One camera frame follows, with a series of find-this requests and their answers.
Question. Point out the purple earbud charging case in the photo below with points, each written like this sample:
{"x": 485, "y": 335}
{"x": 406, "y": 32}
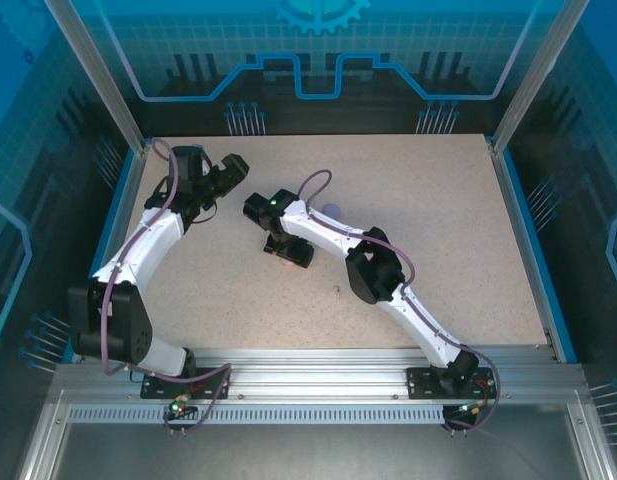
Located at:
{"x": 333, "y": 210}

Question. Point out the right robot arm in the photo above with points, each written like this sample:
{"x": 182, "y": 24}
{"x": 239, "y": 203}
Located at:
{"x": 423, "y": 320}

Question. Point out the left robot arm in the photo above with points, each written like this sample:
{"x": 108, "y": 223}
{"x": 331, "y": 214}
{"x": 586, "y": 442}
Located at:
{"x": 148, "y": 240}

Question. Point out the blue table edge strip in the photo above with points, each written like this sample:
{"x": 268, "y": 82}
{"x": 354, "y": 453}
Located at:
{"x": 109, "y": 225}
{"x": 529, "y": 225}

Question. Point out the small LED circuit board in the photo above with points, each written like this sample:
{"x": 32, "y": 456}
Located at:
{"x": 468, "y": 409}
{"x": 178, "y": 407}

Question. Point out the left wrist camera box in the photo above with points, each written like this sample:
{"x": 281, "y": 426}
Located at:
{"x": 188, "y": 160}

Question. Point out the aluminium mounting rail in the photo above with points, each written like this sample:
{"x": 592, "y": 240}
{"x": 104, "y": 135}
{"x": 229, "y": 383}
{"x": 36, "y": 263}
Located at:
{"x": 313, "y": 375}

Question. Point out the aluminium frame post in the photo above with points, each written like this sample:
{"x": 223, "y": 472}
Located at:
{"x": 534, "y": 75}
{"x": 106, "y": 85}

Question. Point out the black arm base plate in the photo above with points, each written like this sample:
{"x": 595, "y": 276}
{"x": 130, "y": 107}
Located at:
{"x": 418, "y": 385}
{"x": 153, "y": 387}

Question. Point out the aluminium lower frame tray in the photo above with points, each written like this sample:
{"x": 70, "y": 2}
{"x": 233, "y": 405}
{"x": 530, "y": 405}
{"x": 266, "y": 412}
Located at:
{"x": 313, "y": 455}

